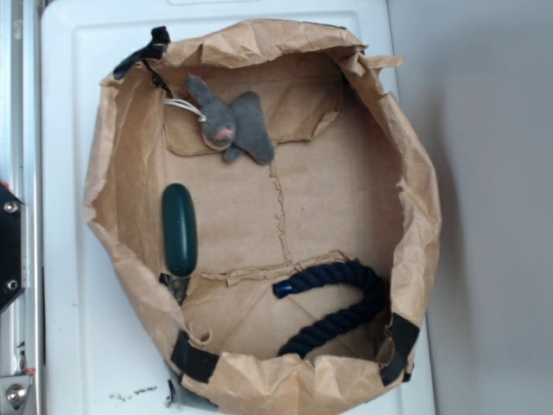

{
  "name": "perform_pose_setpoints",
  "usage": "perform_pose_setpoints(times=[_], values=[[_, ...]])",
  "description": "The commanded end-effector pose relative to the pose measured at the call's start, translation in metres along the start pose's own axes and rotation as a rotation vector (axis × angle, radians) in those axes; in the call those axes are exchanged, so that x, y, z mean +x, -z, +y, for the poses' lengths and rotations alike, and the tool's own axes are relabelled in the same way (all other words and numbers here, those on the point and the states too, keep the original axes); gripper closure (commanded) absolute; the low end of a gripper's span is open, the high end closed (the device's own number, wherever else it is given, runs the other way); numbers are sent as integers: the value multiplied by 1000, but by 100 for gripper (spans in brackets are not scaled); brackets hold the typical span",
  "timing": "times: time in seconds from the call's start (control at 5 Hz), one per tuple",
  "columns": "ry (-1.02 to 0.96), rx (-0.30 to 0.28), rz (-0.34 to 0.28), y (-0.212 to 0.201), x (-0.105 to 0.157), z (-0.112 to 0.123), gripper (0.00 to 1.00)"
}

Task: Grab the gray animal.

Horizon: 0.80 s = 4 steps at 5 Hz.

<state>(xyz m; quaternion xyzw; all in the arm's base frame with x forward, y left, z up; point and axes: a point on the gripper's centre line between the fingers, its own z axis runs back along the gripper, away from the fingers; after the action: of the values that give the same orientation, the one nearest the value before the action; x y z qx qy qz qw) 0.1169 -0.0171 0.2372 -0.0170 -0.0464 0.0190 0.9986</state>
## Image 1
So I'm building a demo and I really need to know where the gray plush bunny toy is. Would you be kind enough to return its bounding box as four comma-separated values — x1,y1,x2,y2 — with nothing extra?
163,74,275,165

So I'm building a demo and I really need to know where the brown paper bag bin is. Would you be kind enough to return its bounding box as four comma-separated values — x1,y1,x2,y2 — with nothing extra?
85,20,442,414

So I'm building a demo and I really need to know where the dark green oblong block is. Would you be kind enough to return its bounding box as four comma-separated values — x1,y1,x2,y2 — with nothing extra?
162,183,198,277

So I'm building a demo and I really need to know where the dark blue twisted rope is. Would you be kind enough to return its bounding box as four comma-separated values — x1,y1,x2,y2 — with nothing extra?
271,259,386,360

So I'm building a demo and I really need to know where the black mounting bracket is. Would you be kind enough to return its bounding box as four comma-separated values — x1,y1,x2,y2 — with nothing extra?
1,181,27,314

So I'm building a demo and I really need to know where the aluminium frame rail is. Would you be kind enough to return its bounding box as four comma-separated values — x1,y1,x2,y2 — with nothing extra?
1,1,47,414

